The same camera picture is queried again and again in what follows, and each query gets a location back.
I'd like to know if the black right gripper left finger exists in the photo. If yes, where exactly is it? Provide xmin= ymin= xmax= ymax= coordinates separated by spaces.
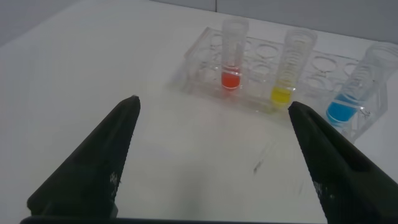
xmin=27 ymin=95 xmax=141 ymax=220

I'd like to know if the test tube with red pigment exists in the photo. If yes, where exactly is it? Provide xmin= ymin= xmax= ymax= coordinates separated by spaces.
xmin=220 ymin=18 xmax=249 ymax=93

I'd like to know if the test tube with blue pigment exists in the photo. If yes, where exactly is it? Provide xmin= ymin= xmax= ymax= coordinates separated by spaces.
xmin=325 ymin=42 xmax=398 ymax=129

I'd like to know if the clear acrylic test tube rack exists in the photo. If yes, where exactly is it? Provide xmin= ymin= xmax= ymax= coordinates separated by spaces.
xmin=182 ymin=26 xmax=389 ymax=144

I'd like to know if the test tube with yellow pigment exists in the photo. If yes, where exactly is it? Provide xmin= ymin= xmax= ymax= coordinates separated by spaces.
xmin=269 ymin=28 xmax=318 ymax=110

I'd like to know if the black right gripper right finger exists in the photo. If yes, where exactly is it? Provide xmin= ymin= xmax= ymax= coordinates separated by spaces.
xmin=288 ymin=101 xmax=398 ymax=224

